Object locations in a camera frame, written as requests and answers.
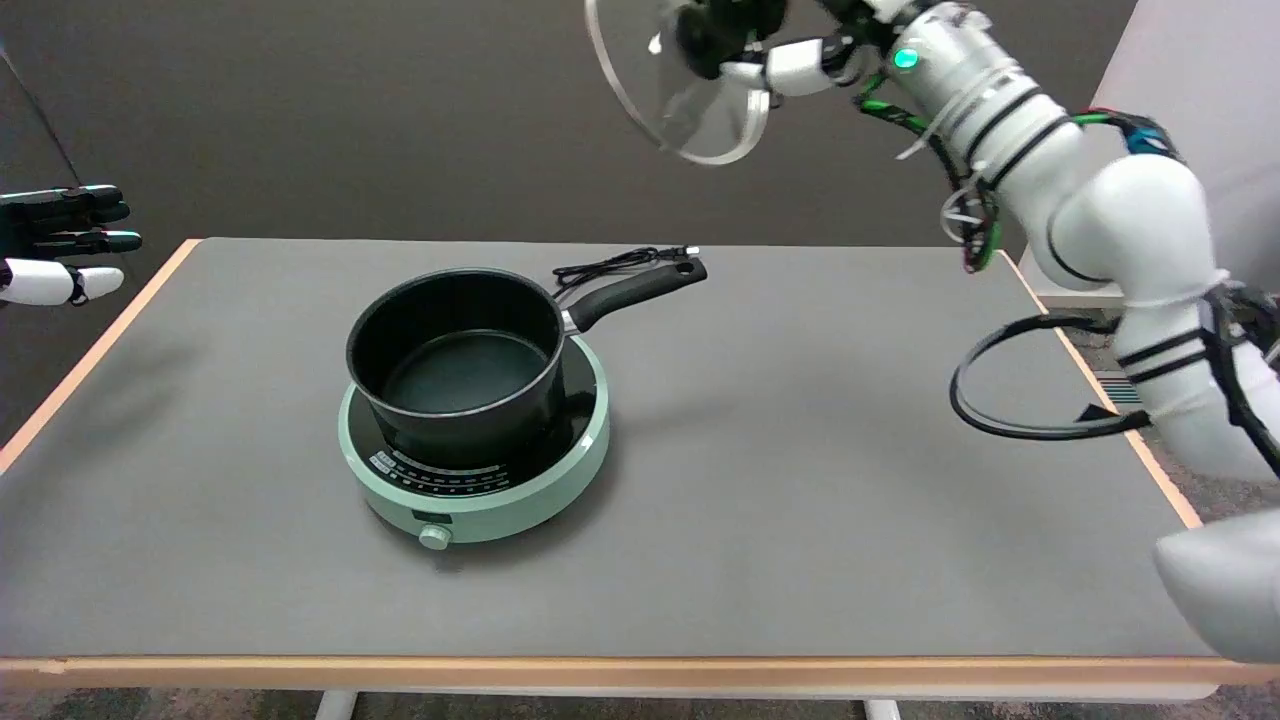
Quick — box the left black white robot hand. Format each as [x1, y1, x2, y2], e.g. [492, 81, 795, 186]
[0, 185, 143, 308]

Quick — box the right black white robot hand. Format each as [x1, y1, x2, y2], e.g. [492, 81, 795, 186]
[676, 0, 891, 99]

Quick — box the glass pot lid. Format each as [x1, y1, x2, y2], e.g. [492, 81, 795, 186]
[585, 0, 772, 167]

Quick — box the black saucepan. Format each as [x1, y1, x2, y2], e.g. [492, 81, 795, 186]
[345, 256, 709, 469]

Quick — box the green induction cooker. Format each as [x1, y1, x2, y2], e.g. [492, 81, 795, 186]
[337, 334, 611, 552]

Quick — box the black power cord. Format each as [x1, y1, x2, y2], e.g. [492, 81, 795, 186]
[552, 245, 700, 299]

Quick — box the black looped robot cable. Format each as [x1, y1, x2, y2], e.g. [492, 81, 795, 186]
[949, 312, 1153, 442]

